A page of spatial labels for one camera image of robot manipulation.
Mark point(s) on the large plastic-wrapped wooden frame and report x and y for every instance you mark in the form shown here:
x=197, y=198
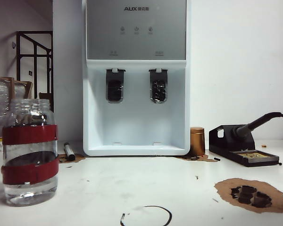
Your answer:
x=0, y=106

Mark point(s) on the black metal window frame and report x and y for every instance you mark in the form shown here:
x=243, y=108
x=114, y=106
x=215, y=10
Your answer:
x=18, y=58

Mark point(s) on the black and white marker pen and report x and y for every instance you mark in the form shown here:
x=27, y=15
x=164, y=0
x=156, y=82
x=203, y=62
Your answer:
x=69, y=153

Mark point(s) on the gold cylindrical canister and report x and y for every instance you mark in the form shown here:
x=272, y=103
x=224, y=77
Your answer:
x=198, y=141

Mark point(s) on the black soldering iron stand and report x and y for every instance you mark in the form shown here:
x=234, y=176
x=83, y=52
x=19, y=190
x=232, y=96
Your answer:
x=224, y=146

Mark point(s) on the grey dispenser lever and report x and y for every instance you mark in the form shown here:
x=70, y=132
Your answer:
x=158, y=78
x=115, y=80

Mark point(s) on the black foam scrap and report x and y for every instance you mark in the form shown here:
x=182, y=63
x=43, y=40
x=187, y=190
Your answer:
x=261, y=200

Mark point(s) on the black soldering iron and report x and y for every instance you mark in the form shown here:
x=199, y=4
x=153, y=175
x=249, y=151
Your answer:
x=246, y=130

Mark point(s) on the clear bottle with red bands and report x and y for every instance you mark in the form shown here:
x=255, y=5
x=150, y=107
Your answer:
x=28, y=174

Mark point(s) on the dark brown chair back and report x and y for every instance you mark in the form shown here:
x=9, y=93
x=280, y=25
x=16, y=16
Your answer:
x=48, y=96

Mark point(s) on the small black stick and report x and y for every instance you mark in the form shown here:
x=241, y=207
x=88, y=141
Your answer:
x=217, y=159

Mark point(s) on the grey round wall sensor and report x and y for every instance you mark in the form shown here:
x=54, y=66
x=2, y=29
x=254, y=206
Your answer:
x=13, y=45

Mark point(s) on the small plastic-wrapped wooden frame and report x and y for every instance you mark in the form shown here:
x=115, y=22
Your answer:
x=21, y=90

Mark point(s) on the white water dispenser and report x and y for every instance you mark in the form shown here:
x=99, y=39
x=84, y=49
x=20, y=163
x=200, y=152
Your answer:
x=136, y=122

